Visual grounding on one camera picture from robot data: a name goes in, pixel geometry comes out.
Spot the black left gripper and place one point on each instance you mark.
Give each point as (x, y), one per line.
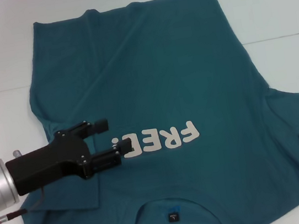
(48, 165)

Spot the blue FREE print t-shirt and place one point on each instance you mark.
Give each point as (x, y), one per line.
(161, 74)

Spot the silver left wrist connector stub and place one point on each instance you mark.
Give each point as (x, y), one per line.
(17, 153)

